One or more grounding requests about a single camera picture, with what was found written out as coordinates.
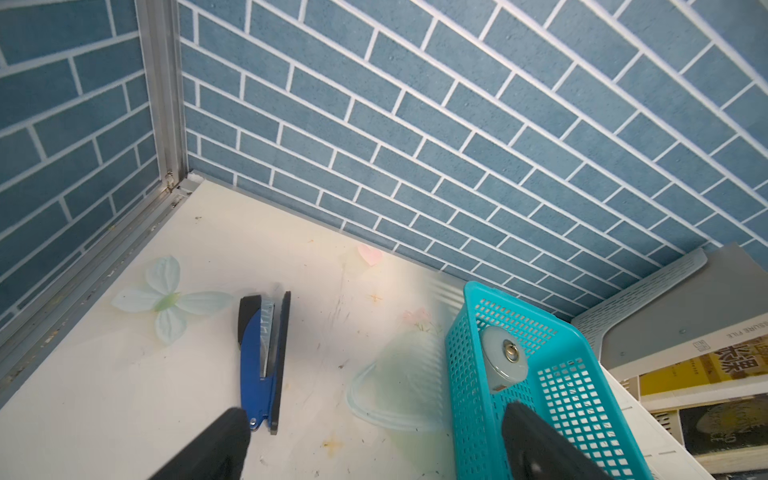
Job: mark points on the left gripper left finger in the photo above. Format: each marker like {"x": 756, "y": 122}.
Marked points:
{"x": 218, "y": 452}

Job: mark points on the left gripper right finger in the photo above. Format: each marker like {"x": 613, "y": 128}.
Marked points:
{"x": 535, "y": 450}

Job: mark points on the teal plastic basket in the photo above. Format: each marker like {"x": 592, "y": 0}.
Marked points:
{"x": 565, "y": 386}

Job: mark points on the grey-blue tea canister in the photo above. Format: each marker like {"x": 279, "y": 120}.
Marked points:
{"x": 505, "y": 361}

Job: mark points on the blue stapler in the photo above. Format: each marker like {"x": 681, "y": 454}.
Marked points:
{"x": 262, "y": 337}

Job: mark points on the beige file organizer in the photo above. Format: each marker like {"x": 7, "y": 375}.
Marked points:
{"x": 698, "y": 304}

